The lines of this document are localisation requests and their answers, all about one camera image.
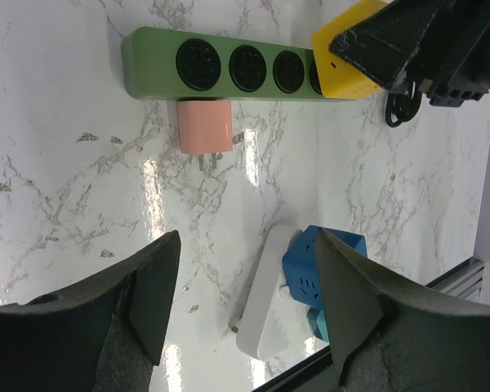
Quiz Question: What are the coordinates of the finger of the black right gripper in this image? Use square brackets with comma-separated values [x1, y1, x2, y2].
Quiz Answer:
[328, 0, 490, 95]

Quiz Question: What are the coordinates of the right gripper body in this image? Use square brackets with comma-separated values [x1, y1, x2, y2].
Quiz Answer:
[420, 1, 490, 108]

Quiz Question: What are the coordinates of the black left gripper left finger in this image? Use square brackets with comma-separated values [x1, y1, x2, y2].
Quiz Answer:
[0, 230, 181, 391]

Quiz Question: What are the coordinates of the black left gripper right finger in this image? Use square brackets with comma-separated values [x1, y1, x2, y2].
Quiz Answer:
[315, 229, 490, 391]

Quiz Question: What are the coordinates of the teal plug adapter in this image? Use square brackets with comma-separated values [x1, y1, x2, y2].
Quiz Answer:
[307, 308, 329, 343]

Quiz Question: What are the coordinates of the yellow cube socket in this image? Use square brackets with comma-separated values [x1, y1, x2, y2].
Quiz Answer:
[312, 0, 386, 100]

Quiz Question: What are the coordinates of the blue cube socket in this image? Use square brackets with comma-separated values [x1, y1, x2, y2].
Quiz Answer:
[282, 225, 384, 322]

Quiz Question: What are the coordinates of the white triangular power strip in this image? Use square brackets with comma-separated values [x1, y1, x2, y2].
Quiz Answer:
[236, 225, 324, 361]

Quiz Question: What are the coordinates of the green power strip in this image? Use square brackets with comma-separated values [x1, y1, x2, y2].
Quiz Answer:
[121, 27, 324, 101]

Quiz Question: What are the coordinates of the pink plug adapter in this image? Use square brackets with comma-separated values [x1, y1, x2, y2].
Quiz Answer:
[176, 100, 233, 172]

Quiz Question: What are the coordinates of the black power cord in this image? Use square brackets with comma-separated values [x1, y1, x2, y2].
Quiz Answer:
[384, 81, 422, 128]

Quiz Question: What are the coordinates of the aluminium frame rail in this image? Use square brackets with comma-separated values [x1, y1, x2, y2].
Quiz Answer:
[428, 257, 485, 303]

